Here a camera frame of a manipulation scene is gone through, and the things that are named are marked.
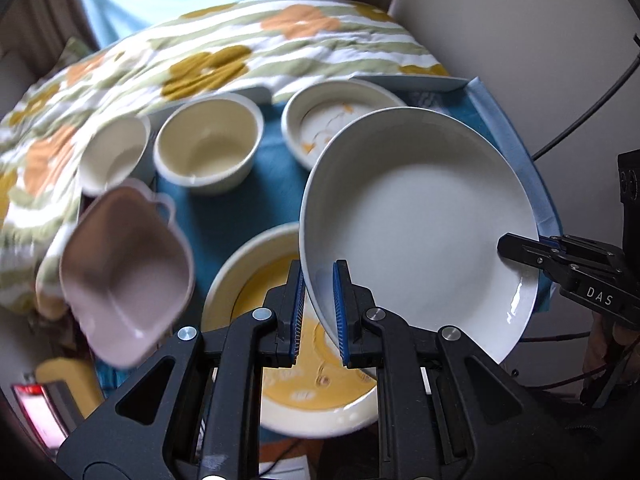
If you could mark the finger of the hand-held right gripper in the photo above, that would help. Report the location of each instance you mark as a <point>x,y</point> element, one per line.
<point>525,250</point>
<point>590,255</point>

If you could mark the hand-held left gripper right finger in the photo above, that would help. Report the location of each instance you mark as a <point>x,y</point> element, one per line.
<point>340,310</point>

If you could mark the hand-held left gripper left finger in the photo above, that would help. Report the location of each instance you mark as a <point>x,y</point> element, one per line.
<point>297,310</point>

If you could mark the cream bowl with yellow inside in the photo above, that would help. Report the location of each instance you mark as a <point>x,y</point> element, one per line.
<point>240,280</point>

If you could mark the large white plate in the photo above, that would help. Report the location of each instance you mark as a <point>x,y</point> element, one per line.
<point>425,210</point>

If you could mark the cream thick-rimmed bowl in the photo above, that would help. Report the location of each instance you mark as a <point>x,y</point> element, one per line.
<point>205,150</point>

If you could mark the cream dish with orange pattern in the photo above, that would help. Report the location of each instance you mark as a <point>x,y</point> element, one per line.
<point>320,120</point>

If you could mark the off-white round bowl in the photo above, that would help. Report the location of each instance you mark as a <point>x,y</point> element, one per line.
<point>112,155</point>

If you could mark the person's right hand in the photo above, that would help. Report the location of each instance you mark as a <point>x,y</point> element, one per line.
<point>595,345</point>

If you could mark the teal patterned tablecloth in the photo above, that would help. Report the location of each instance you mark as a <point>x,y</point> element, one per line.
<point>270,185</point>

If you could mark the yellow cloth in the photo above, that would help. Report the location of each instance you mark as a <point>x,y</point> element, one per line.
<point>70,372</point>

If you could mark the device with red screen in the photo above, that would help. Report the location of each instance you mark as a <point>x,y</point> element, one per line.
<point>40,410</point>

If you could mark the floral striped blanket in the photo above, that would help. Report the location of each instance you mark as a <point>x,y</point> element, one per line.
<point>150,60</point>

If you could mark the green patterned pillow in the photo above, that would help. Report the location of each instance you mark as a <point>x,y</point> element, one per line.
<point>72,52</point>

